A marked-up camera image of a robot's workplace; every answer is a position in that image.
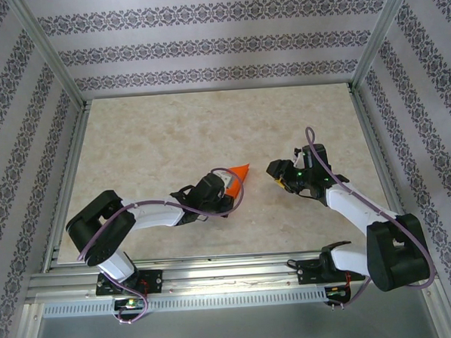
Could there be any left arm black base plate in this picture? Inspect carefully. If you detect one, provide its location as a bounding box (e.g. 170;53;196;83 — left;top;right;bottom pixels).
95;268;164;297

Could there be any aluminium mounting rail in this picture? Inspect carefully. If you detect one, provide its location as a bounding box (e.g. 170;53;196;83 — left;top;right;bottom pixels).
24;244;438;301

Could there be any aluminium frame post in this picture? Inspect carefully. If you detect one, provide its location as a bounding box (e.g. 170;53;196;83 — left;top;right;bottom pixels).
6;0;87;113
344;0;421;91

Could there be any grey metal panel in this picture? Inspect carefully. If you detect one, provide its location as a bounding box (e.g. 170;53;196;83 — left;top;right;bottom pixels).
28;296;442;338

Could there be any slotted grey cable duct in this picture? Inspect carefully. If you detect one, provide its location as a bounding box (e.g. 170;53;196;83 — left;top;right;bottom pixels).
41;287;328;318

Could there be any orange paper sheet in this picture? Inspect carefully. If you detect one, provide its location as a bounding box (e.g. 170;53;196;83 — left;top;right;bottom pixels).
223;163;253;200

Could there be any aluminium side rail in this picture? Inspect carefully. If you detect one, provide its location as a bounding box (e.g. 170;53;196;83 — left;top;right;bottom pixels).
348;83;418;253
35;102;99;272

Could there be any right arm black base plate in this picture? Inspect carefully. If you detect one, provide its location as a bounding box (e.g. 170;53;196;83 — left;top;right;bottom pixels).
296;255;367;287

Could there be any small controller board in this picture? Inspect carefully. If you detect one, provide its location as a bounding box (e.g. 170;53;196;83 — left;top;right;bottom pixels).
113;297;146;311
325;284;351;300

